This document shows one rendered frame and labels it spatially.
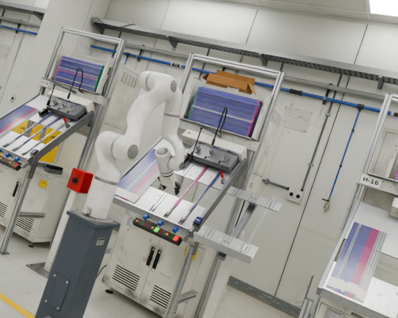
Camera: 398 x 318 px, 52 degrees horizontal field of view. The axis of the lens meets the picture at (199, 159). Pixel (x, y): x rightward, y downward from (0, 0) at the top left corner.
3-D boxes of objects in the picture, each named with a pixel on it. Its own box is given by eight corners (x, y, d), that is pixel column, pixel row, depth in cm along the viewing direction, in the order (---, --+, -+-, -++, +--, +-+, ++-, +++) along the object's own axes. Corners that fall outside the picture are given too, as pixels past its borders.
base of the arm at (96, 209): (96, 224, 185) (110, 186, 185) (66, 210, 193) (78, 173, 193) (119, 224, 202) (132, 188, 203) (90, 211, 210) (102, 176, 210)
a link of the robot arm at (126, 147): (111, 159, 204) (134, 168, 195) (97, 147, 194) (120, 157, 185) (161, 80, 217) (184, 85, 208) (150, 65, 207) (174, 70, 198)
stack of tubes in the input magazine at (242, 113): (247, 137, 280) (260, 100, 280) (186, 118, 303) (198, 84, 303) (253, 140, 291) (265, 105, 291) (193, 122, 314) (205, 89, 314)
